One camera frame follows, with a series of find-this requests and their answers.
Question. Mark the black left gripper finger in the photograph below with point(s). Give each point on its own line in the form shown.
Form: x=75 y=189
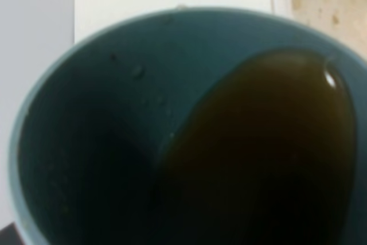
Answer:
x=10 y=236

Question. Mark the teal green plastic cup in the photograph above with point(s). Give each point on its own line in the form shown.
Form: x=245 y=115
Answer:
x=197 y=126

